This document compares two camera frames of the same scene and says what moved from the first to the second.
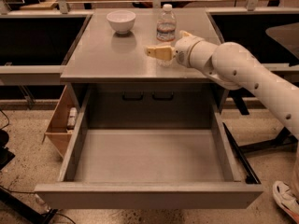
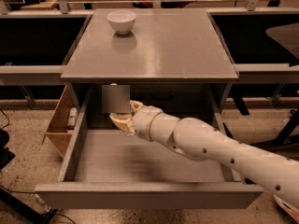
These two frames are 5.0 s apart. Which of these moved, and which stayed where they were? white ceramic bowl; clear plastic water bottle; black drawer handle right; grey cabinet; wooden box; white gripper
Moved: clear plastic water bottle; white gripper
Stayed: white ceramic bowl; black drawer handle right; grey cabinet; wooden box
